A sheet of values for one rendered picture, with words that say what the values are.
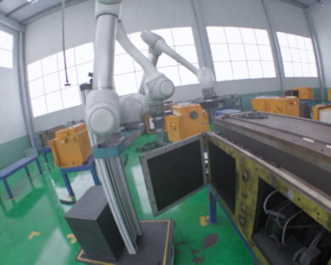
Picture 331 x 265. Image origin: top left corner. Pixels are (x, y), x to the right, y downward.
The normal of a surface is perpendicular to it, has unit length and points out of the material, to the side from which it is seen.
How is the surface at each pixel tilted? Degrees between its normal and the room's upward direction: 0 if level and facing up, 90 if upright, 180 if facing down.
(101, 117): 96
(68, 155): 90
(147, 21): 90
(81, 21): 90
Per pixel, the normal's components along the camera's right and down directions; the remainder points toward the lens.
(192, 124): 0.12, 0.18
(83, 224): -0.09, 0.21
